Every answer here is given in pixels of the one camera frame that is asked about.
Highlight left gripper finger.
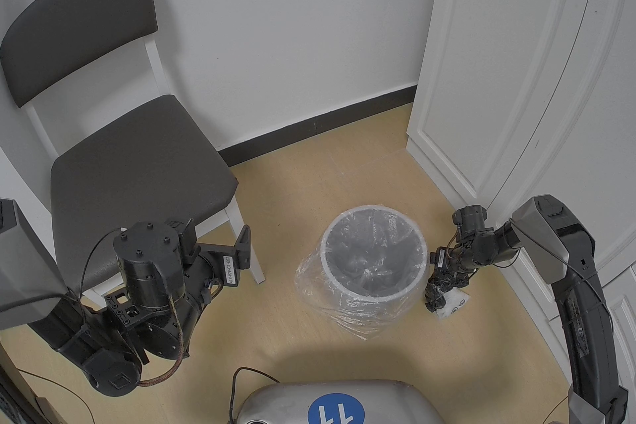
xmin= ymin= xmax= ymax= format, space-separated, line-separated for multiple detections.
xmin=234 ymin=224 xmax=253 ymax=272

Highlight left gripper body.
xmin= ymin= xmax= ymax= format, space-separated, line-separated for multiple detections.
xmin=189 ymin=243 xmax=240 ymax=289

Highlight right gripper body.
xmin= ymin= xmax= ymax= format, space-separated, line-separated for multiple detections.
xmin=428 ymin=246 xmax=471 ymax=282

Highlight clear plastic bag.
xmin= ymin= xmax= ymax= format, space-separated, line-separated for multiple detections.
xmin=295 ymin=206 xmax=431 ymax=341

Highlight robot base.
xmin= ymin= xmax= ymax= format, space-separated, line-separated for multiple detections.
xmin=238 ymin=380 xmax=445 ymax=424

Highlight crumpled black plastic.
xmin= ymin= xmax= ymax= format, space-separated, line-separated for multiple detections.
xmin=422 ymin=273 xmax=462 ymax=314

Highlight white trash bin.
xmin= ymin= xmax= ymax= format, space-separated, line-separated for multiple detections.
xmin=320 ymin=206 xmax=429 ymax=314

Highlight crumpled white paper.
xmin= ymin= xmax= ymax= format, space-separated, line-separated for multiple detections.
xmin=437 ymin=289 xmax=471 ymax=320

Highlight grey padded white chair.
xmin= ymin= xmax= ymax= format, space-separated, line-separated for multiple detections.
xmin=0 ymin=0 xmax=267 ymax=287

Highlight white wardrobe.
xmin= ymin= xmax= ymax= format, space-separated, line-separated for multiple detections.
xmin=406 ymin=0 xmax=636 ymax=395

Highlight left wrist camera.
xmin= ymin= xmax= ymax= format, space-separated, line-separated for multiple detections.
xmin=166 ymin=217 xmax=196 ymax=256

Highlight black cable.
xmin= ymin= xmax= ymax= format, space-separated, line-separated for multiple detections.
xmin=17 ymin=366 xmax=96 ymax=424
xmin=229 ymin=366 xmax=282 ymax=421
xmin=546 ymin=391 xmax=573 ymax=424
xmin=77 ymin=227 xmax=126 ymax=301

